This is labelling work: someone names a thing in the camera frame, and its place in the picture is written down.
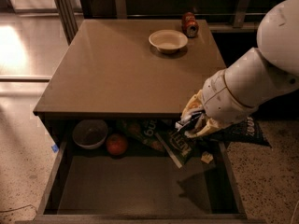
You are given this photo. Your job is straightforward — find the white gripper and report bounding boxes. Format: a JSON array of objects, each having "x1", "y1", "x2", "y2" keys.
[{"x1": 181, "y1": 70, "x2": 257, "y2": 138}]

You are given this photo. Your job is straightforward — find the blue chip bag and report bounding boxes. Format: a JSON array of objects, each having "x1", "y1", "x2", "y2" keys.
[{"x1": 176, "y1": 111, "x2": 270, "y2": 147}]

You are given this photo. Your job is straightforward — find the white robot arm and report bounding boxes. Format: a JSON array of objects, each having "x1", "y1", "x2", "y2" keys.
[{"x1": 181, "y1": 0, "x2": 299, "y2": 138}]

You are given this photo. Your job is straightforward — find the green kettle chip bag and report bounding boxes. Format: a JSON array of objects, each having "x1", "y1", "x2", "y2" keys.
[{"x1": 155, "y1": 130, "x2": 201, "y2": 169}]

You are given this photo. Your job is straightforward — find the grey cabinet with top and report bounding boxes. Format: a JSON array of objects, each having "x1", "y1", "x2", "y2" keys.
[{"x1": 34, "y1": 20, "x2": 225, "y2": 142}]

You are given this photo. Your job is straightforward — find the grey bowl in drawer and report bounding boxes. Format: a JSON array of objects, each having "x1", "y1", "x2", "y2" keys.
[{"x1": 72, "y1": 119, "x2": 108, "y2": 149}]

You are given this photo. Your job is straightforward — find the open top drawer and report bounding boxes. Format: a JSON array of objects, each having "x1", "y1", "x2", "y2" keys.
[{"x1": 17, "y1": 127, "x2": 265, "y2": 224}]

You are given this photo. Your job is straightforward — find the small yellow white object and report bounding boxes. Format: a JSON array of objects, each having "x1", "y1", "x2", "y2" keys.
[{"x1": 201, "y1": 151, "x2": 214, "y2": 164}]

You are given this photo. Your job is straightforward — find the white bowl on cabinet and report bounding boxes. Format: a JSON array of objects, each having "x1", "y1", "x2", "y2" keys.
[{"x1": 149, "y1": 30, "x2": 188, "y2": 54}]

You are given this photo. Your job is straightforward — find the red apple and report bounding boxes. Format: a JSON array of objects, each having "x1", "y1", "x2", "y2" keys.
[{"x1": 106, "y1": 133, "x2": 128, "y2": 156}]

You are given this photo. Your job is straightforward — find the red soda can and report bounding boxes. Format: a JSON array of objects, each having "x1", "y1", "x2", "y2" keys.
[{"x1": 181, "y1": 12, "x2": 199, "y2": 38}]

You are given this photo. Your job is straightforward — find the blue tape piece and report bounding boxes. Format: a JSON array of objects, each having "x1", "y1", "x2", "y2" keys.
[{"x1": 51, "y1": 145, "x2": 59, "y2": 153}]

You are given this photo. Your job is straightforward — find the grey metal bracket right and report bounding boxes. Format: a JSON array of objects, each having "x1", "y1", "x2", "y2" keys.
[{"x1": 232, "y1": 0, "x2": 250, "y2": 28}]

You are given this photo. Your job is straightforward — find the grey metal bracket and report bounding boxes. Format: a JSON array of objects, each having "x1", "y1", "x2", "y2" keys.
[
  {"x1": 232, "y1": 0, "x2": 250, "y2": 28},
  {"x1": 115, "y1": 0, "x2": 127, "y2": 19}
]

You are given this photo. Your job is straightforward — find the grey metal bracket left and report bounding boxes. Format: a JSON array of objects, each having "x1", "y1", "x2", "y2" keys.
[{"x1": 115, "y1": 0, "x2": 127, "y2": 19}]

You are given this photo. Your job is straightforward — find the metal frame post left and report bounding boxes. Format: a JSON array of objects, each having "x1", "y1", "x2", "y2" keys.
[{"x1": 54, "y1": 0, "x2": 78, "y2": 44}]

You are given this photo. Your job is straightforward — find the black floor cable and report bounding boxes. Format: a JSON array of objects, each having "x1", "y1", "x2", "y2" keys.
[{"x1": 0, "y1": 203, "x2": 38, "y2": 214}]

